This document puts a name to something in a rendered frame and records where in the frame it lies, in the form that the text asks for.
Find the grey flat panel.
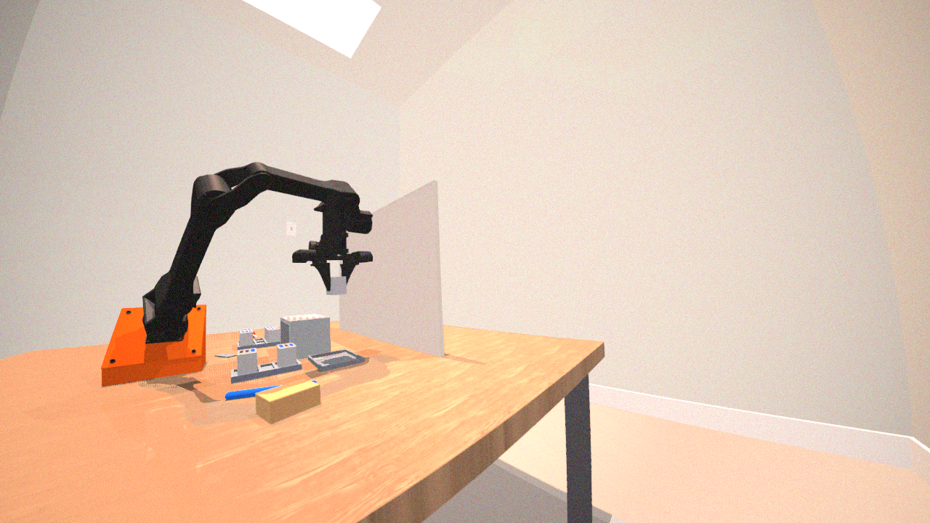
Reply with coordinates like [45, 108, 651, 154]
[339, 180, 445, 357]

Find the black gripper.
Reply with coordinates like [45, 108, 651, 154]
[292, 228, 373, 291]

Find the blue cylindrical rod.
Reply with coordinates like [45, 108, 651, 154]
[225, 386, 275, 400]

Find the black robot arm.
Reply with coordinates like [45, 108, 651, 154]
[142, 162, 373, 344]

